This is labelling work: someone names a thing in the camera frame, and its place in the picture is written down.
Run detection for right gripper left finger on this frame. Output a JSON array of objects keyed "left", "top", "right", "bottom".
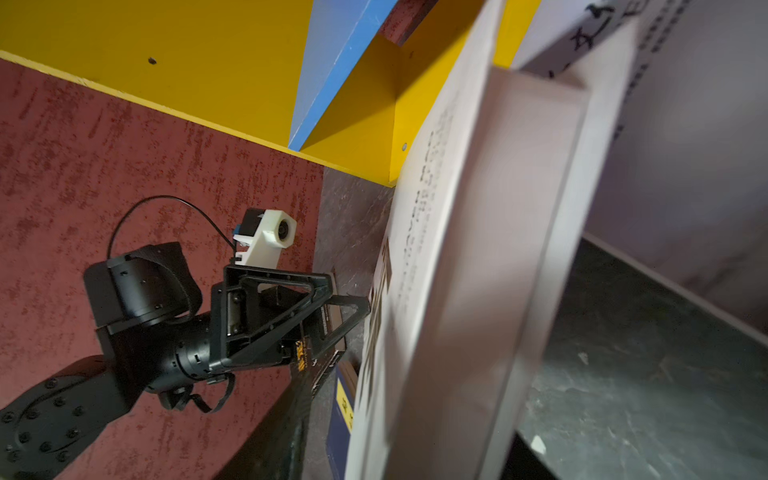
[{"left": 216, "top": 354, "right": 314, "bottom": 479}]

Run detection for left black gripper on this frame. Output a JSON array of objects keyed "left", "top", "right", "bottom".
[{"left": 209, "top": 265, "right": 371, "bottom": 374}]

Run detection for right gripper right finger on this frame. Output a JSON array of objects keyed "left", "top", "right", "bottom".
[{"left": 500, "top": 432, "right": 558, "bottom": 480}]

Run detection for white book with brown blocks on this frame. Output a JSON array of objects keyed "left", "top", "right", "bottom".
[{"left": 345, "top": 1, "right": 640, "bottom": 479}]

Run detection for heritage culture photo book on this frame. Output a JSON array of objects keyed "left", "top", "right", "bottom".
[{"left": 512, "top": 0, "right": 767, "bottom": 335}]

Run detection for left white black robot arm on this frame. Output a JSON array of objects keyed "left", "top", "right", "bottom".
[{"left": 1, "top": 242, "right": 370, "bottom": 479}]

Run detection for black book with gold letters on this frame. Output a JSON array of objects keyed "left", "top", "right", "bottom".
[{"left": 289, "top": 273, "right": 346, "bottom": 403}]

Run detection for left dark blue booklet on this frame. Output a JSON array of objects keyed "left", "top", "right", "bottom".
[{"left": 326, "top": 360, "right": 358, "bottom": 480}]

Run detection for yellow pink blue bookshelf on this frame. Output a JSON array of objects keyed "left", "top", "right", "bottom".
[{"left": 1, "top": 1, "right": 538, "bottom": 186}]

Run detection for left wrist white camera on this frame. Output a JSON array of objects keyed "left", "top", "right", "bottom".
[{"left": 233, "top": 208, "right": 297, "bottom": 269}]

